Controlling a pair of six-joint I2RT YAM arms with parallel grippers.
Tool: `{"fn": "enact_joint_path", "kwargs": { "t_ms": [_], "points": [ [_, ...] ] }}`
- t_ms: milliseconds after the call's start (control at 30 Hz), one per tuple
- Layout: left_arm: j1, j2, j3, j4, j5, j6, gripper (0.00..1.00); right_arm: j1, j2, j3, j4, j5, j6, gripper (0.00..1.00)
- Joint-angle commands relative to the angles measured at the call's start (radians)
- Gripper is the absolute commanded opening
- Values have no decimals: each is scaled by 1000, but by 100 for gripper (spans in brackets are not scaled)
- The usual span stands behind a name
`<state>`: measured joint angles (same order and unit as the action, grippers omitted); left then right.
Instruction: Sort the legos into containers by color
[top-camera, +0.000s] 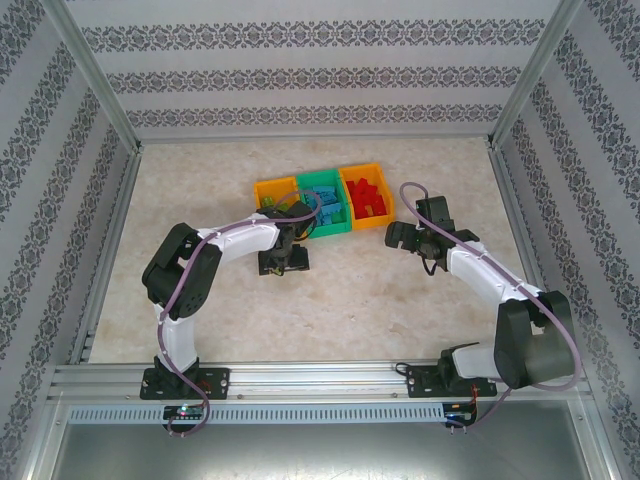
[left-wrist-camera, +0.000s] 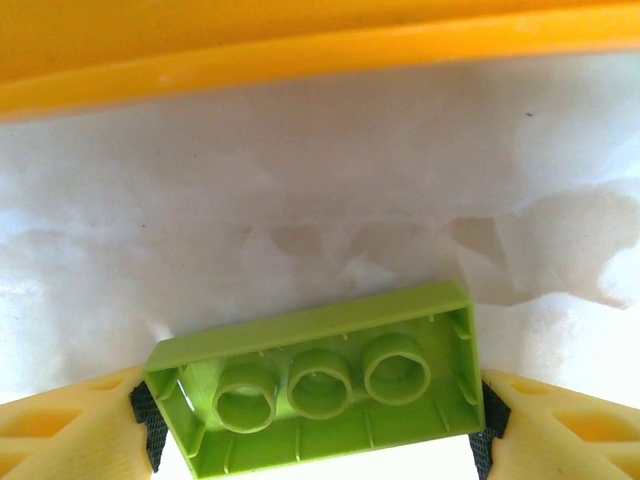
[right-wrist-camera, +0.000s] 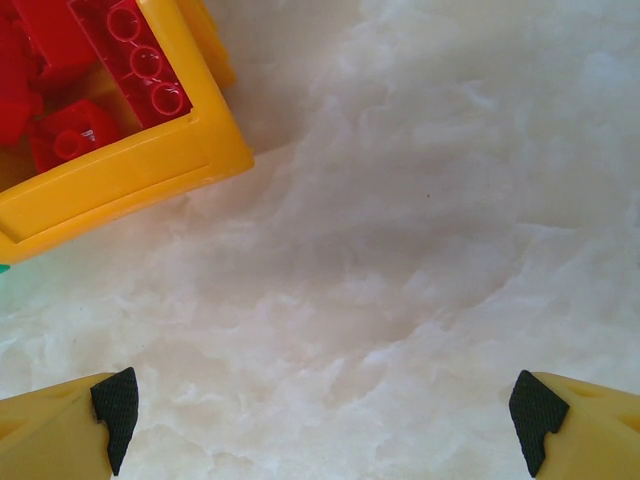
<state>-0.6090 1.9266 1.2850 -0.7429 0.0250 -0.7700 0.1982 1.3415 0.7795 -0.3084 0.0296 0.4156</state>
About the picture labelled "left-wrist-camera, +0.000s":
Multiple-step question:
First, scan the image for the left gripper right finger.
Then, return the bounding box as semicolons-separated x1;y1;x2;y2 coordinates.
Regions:
466;368;640;480

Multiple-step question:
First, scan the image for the orange plastic container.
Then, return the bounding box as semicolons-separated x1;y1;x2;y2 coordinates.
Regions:
0;0;640;121

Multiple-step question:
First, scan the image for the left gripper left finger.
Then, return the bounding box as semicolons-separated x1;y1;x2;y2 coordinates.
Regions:
0;366;166;480

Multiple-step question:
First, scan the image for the green lego brick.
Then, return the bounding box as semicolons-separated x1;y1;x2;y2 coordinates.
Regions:
142;280;487;480

